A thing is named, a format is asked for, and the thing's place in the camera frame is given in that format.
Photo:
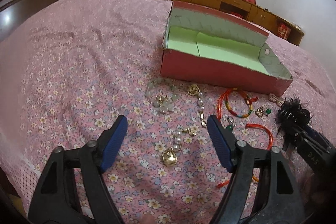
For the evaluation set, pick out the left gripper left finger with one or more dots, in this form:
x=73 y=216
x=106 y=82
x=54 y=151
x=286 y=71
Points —
x=56 y=199

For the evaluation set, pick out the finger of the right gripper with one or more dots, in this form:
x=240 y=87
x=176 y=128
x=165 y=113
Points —
x=318 y=137

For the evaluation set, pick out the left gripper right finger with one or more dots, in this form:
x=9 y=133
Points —
x=277 y=199

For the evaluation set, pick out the black feather hair accessory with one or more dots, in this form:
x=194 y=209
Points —
x=292 y=119

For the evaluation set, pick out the gold green stone earring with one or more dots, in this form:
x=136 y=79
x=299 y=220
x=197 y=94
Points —
x=262 y=111

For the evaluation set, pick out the gold flower earring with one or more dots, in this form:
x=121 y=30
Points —
x=161 y=98

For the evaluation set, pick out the pink gold hair clip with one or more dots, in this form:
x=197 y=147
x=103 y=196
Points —
x=275 y=99

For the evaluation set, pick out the red box on shelf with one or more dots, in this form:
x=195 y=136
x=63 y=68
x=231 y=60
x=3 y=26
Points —
x=283 y=31

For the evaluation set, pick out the long wooden cabinet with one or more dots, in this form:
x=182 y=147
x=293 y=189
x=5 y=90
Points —
x=210 y=1

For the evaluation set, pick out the red item in cabinet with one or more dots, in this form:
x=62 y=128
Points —
x=238 y=15

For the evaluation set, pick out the red cardboard box green liner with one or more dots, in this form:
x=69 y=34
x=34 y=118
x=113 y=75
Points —
x=207 y=46

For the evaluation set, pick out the pink floral bedspread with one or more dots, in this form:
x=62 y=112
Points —
x=70 y=70

